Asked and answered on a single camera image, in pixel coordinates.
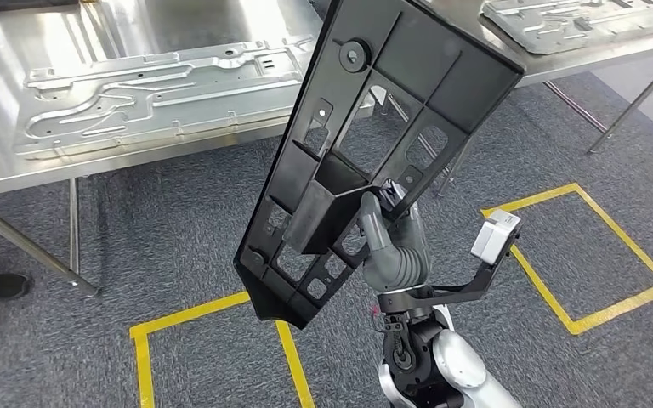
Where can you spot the yellow floor tape square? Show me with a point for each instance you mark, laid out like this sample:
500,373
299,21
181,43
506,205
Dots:
191,315
614,318

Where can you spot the black plastic plate bracket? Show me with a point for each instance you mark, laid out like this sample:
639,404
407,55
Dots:
416,39

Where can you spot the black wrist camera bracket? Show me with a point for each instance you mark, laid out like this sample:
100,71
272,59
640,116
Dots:
473,287

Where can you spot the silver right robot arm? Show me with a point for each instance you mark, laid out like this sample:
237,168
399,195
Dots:
461,366

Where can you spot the stamped sheet metal panel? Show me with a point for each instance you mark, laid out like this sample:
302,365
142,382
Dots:
557,28
135,112

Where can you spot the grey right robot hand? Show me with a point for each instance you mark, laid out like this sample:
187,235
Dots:
400,259

